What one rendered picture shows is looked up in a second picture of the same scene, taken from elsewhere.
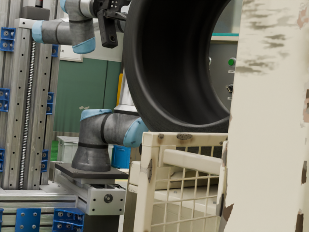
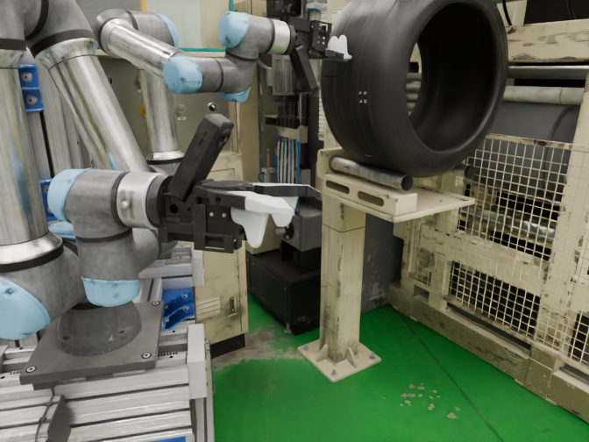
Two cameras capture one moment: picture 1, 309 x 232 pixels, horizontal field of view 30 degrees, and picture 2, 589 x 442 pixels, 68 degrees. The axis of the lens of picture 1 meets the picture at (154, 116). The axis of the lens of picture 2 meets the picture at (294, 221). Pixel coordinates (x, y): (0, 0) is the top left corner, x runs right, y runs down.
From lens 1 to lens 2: 1.92 m
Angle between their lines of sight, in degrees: 75
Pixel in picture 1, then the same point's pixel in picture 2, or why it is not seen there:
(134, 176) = (400, 209)
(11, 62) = (38, 131)
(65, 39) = (231, 85)
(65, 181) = not seen: hidden behind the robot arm
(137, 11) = (407, 57)
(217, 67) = not seen: hidden behind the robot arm
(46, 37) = (206, 85)
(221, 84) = (198, 103)
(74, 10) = (259, 45)
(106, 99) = not seen: outside the picture
